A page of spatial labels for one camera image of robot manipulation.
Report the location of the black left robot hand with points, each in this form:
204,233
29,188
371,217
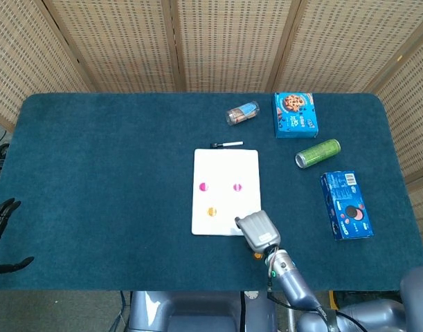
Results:
1,214

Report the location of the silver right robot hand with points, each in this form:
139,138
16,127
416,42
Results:
261,230

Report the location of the yellow round magnet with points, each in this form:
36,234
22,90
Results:
258,256
211,211

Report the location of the red round magnet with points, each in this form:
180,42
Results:
237,187
204,186

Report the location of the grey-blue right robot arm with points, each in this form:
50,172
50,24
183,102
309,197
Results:
294,280

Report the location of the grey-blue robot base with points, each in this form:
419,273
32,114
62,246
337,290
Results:
197,311

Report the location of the white magnetic whiteboard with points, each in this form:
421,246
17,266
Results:
226,166

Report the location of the dark blue Oreo box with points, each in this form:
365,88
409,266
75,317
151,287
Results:
346,204

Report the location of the white marker with black cap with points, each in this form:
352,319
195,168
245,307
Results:
232,143

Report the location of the metal table leg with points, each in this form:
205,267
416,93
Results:
290,320

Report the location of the green drink can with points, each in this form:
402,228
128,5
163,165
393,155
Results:
318,153

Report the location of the dark teal table mat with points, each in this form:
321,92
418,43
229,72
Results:
110,190

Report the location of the clear plastic snack jar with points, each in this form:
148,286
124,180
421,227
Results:
242,113

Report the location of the light blue cookie box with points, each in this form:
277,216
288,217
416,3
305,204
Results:
296,115

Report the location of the woven bamboo folding screen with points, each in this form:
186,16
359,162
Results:
225,45

